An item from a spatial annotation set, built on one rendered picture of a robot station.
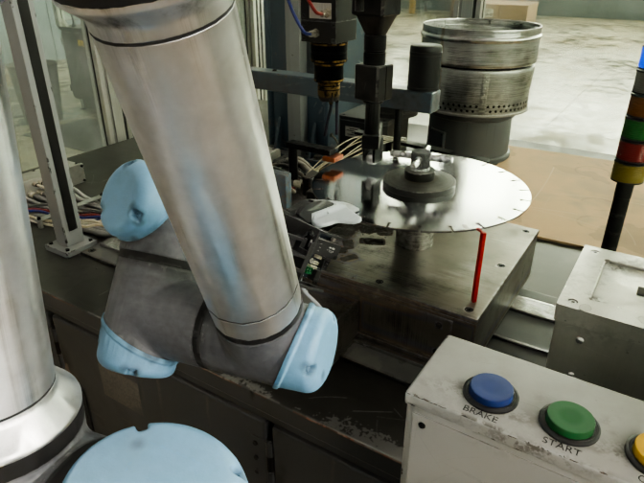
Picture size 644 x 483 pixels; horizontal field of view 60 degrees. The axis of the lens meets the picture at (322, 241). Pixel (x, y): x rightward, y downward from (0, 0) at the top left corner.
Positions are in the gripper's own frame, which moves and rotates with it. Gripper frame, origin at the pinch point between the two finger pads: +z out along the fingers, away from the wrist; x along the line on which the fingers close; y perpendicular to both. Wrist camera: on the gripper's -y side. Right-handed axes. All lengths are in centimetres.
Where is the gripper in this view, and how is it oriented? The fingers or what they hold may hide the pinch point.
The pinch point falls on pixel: (333, 258)
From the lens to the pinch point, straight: 78.9
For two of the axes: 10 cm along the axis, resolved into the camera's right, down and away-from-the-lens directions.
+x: 3.9, -9.2, -0.6
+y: 7.0, 3.4, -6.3
